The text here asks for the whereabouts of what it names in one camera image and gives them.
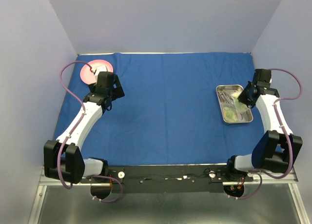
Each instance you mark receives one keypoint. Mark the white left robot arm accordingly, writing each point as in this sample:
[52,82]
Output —
[62,157]

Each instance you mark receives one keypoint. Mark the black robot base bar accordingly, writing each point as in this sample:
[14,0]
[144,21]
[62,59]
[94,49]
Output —
[211,178]

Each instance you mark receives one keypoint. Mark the pink plastic plate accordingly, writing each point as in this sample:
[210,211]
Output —
[89,76]

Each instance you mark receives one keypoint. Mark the steel surgical instruments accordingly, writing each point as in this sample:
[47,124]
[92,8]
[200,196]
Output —
[225,96]

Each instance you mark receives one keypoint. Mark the blue surgical drape cloth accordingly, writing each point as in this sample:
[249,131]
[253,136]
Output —
[170,113]

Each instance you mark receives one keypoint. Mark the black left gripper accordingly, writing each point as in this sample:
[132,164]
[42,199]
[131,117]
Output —
[118,91]

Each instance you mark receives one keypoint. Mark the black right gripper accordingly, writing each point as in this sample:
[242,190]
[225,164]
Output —
[242,96]

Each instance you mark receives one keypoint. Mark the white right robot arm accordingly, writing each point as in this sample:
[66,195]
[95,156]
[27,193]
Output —
[277,150]

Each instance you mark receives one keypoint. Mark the steel instrument tray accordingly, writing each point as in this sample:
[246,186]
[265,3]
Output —
[243,117]

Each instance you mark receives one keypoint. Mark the aluminium table edge rail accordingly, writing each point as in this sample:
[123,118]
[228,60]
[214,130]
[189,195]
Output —
[150,53]

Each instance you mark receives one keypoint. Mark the green gauze packet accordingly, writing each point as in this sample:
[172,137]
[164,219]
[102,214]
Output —
[240,107]
[229,115]

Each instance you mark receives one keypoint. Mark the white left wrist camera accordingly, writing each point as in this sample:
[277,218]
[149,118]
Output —
[99,69]

